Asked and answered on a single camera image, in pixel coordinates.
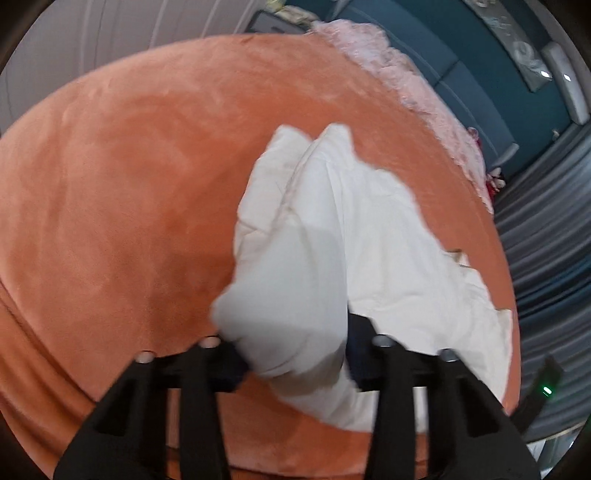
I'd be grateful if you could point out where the red white plush toy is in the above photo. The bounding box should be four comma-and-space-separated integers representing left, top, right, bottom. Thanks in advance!
486, 167, 506, 199

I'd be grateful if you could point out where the blue upholstered headboard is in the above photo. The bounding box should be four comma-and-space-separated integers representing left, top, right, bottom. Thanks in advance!
335, 1, 519, 171

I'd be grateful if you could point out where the orange plush bed blanket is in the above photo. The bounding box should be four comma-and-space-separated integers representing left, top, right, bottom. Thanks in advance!
1, 34, 520, 478

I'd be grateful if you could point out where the pink lace bedspread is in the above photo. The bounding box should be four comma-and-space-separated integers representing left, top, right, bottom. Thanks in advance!
311, 20, 494, 213

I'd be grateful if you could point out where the white wall air conditioner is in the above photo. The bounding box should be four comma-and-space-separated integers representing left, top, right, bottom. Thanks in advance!
542, 42, 590, 125

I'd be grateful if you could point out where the grey blue curtain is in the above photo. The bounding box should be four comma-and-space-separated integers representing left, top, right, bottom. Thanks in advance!
494, 125, 590, 442

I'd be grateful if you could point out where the white quilted duvet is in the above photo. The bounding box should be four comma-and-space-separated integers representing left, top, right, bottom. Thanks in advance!
212, 124, 513, 432

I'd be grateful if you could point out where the dark blue nightstand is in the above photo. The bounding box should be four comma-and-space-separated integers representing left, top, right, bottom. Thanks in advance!
245, 10, 307, 35

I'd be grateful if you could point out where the silver floral wall decoration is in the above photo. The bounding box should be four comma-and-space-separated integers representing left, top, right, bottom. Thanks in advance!
464, 0, 553, 92

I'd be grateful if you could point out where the white panelled wardrobe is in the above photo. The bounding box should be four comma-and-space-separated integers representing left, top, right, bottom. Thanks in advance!
1, 0, 264, 131

